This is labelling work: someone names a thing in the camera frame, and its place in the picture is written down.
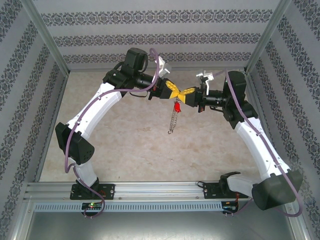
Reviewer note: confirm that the large grey keyring with rings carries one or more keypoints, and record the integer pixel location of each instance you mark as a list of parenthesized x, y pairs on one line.
[(172, 125)]

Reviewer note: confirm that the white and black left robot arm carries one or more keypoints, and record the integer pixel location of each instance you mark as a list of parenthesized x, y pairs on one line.
[(95, 110)]

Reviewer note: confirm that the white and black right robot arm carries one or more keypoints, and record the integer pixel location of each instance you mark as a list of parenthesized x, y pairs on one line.
[(262, 150)]

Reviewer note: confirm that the small dark circuit board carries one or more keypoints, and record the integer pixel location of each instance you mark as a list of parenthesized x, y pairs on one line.
[(231, 207)]

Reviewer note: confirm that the grey sheet metal panel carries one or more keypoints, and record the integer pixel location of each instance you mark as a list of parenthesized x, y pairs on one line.
[(160, 227)]

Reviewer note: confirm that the circuit board with green light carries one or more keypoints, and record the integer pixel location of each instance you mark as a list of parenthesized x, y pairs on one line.
[(92, 205)]

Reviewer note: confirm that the aluminium rear frame bar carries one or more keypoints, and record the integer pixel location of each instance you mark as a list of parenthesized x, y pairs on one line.
[(187, 69)]

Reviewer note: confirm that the aluminium frame post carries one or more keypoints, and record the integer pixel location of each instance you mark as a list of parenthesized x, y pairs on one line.
[(46, 36), (267, 36)]

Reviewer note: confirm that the aluminium mounting rail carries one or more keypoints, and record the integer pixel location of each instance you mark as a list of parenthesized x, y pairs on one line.
[(155, 190)]

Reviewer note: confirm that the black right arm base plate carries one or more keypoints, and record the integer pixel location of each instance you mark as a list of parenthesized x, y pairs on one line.
[(210, 191)]

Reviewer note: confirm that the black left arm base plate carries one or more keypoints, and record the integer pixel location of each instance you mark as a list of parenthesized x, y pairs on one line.
[(107, 191)]

